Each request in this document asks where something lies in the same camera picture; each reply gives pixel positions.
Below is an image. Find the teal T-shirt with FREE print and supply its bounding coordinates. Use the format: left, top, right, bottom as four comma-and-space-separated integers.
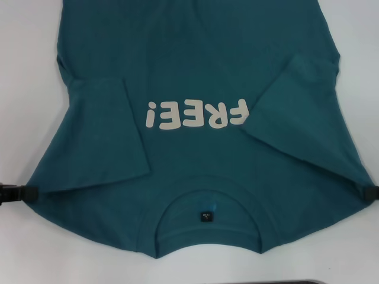
28, 0, 375, 257

